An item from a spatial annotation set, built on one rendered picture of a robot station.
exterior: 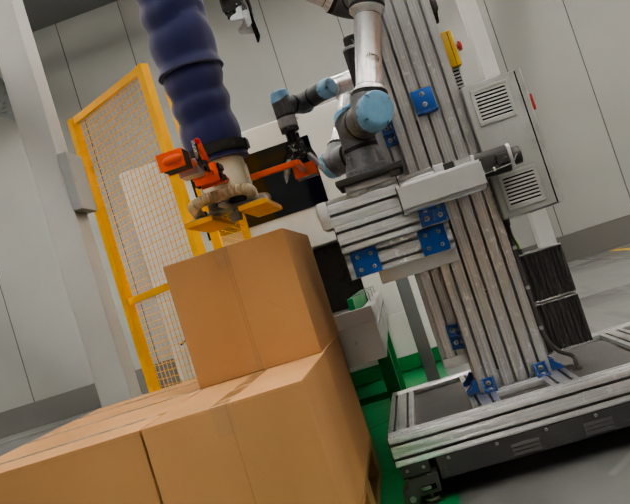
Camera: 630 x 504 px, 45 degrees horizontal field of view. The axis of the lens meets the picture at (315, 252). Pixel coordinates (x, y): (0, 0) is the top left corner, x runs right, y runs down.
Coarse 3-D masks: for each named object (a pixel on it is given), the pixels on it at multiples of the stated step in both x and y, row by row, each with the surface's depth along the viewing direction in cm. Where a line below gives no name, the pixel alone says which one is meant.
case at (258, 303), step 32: (224, 256) 236; (256, 256) 235; (288, 256) 233; (192, 288) 237; (224, 288) 236; (256, 288) 234; (288, 288) 233; (320, 288) 279; (192, 320) 237; (224, 320) 235; (256, 320) 234; (288, 320) 233; (320, 320) 251; (192, 352) 237; (224, 352) 235; (256, 352) 234; (288, 352) 233
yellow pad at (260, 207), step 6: (264, 198) 250; (246, 204) 250; (252, 204) 250; (258, 204) 250; (264, 204) 252; (270, 204) 258; (276, 204) 270; (240, 210) 250; (246, 210) 253; (252, 210) 258; (258, 210) 263; (264, 210) 268; (270, 210) 274; (276, 210) 280; (258, 216) 281
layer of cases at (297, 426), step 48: (336, 336) 284; (192, 384) 269; (240, 384) 210; (288, 384) 173; (336, 384) 235; (96, 432) 203; (144, 432) 176; (192, 432) 175; (240, 432) 174; (288, 432) 173; (336, 432) 201; (0, 480) 179; (48, 480) 178; (96, 480) 177; (144, 480) 176; (192, 480) 174; (240, 480) 173; (288, 480) 172; (336, 480) 175
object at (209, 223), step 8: (208, 216) 252; (216, 216) 259; (184, 224) 253; (192, 224) 252; (200, 224) 252; (208, 224) 258; (216, 224) 265; (224, 224) 272; (232, 224) 281; (208, 232) 281
